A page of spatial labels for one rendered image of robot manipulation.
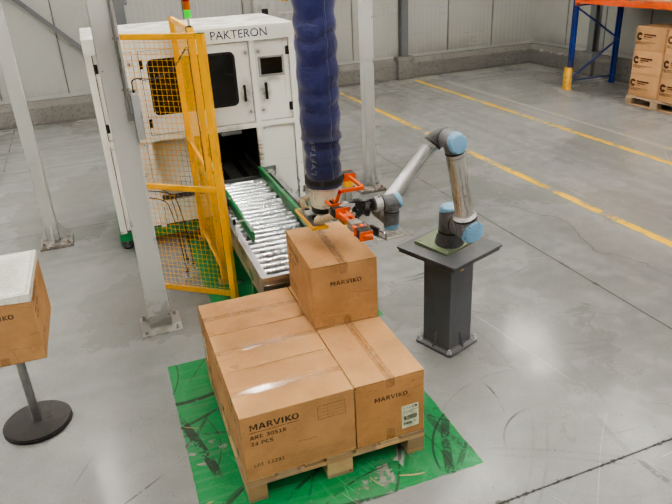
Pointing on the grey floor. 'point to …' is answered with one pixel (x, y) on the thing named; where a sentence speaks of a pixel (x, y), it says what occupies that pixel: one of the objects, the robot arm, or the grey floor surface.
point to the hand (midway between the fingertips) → (341, 212)
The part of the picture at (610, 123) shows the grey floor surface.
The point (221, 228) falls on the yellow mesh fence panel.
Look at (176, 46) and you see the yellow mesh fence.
